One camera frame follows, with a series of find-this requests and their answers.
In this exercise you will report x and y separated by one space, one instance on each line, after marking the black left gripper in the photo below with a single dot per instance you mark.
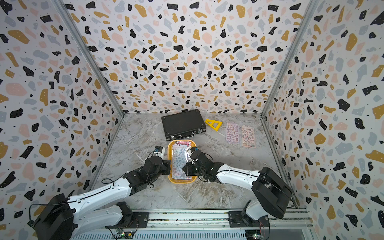
166 165

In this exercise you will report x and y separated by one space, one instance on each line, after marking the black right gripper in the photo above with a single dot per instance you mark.
186 168

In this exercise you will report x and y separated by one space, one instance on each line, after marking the yellow storage tray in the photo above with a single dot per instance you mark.
170 158

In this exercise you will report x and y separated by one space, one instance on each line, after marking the pink sticker sheet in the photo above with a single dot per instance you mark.
232 133
248 137

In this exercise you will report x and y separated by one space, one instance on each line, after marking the holographic sticker sheet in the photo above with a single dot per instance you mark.
180 157

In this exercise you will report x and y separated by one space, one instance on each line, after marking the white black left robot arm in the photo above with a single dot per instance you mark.
66 217

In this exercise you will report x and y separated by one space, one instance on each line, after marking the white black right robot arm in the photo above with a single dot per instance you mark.
272 193

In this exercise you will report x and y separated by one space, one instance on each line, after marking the yellow triangle ruler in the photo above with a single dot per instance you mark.
215 125

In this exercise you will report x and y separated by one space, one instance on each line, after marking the black briefcase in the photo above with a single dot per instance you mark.
183 125

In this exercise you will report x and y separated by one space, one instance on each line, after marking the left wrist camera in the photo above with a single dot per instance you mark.
159 152

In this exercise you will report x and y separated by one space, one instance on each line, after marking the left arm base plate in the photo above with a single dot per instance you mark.
136 220

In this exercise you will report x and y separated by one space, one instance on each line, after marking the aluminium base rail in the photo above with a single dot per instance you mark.
211 224

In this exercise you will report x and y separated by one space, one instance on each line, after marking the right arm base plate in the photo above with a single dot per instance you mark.
239 219

